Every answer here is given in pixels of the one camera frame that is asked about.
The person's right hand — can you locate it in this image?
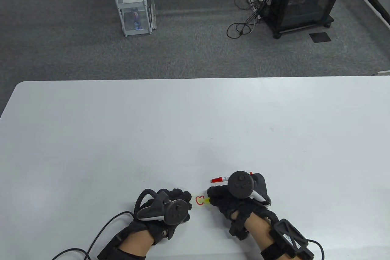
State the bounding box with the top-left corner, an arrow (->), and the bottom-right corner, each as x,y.
207,185 -> 271,224

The person's left hand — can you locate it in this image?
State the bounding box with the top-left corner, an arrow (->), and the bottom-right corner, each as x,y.
128,188 -> 193,246

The red and white whiteboard marker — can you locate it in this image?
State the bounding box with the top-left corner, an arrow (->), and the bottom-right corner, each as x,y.
210,171 -> 254,183

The lined paper strip heart outline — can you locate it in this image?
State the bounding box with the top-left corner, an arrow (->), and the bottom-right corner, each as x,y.
186,191 -> 214,209

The person's right forearm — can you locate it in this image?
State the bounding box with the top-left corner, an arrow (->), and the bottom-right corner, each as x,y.
244,211 -> 276,252

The black right forearm tracker box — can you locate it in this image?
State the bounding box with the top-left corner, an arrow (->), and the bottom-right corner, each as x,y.
260,219 -> 315,260

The black left forearm sleeve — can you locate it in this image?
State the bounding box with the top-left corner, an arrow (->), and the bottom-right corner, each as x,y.
96,232 -> 147,260

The person's left forearm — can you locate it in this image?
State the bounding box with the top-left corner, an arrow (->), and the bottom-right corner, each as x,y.
120,230 -> 155,256

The grey white right hand controller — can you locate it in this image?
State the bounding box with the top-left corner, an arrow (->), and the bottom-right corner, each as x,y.
227,170 -> 271,206

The dark grey left hand controller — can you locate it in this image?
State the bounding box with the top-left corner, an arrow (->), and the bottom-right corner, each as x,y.
135,189 -> 190,226

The black square floor plate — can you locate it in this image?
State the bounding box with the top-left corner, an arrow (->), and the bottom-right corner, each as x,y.
309,32 -> 332,43

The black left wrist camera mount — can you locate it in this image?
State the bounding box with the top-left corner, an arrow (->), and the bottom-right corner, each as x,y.
152,226 -> 172,246

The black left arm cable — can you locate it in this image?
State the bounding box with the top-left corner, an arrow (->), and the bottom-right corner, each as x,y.
50,211 -> 136,260

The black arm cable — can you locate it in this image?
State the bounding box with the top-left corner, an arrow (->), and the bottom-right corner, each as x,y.
307,239 -> 324,260
50,211 -> 136,260

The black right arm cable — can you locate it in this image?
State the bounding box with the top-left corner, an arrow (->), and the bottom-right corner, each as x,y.
307,239 -> 324,260

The tangle of black floor cables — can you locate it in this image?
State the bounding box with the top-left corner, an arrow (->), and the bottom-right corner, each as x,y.
226,0 -> 276,40

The white wire trolley cart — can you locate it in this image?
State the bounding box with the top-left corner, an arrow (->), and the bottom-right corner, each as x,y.
108,0 -> 158,37

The white floor rail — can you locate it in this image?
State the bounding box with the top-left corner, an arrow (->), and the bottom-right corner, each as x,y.
346,0 -> 390,29

